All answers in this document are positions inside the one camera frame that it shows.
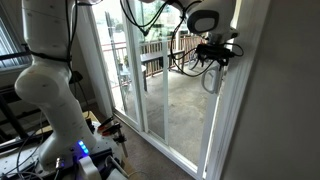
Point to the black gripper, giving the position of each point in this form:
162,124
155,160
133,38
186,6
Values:
220,61

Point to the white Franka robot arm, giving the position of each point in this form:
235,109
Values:
50,83

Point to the white screen door stile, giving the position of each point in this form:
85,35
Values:
165,100

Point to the fixed glass door panel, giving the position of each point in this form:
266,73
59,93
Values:
140,100

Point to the red bicycle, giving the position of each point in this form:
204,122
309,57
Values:
194,59

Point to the dark wooden patio bench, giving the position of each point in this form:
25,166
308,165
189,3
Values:
156,56

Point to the wooden balcony railing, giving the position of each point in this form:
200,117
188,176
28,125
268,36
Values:
156,45

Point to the green hedge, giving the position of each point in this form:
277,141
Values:
156,16

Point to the metal patio chair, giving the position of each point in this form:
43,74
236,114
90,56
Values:
128,78

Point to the small potted plant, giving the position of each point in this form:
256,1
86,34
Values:
126,61

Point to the orange black bar clamp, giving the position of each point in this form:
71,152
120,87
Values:
113,129
106,122

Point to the grey robot mounting platform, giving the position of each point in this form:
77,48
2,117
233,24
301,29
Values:
106,148

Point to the small black mounted device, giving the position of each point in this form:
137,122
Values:
76,77

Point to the white power adapter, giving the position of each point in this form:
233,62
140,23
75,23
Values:
115,175

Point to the white box with plug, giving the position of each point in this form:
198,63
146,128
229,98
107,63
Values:
88,168

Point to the window blinds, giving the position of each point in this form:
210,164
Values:
10,50

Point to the black metal stand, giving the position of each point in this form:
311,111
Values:
11,116

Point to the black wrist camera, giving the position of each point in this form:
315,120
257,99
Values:
213,50

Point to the white patio post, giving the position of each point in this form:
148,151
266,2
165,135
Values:
177,36

